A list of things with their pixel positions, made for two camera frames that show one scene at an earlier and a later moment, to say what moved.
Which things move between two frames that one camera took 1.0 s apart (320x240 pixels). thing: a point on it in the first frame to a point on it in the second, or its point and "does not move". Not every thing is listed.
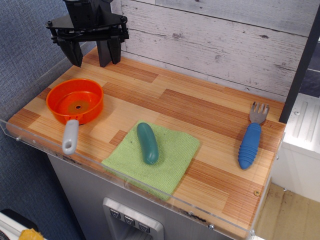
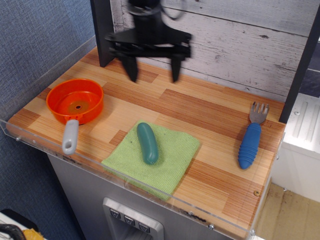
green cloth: x=162 y=178 does not move
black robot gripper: x=88 y=20 to x=149 y=36
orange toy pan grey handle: x=72 y=101 does not move
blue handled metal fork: x=248 y=152 does not move
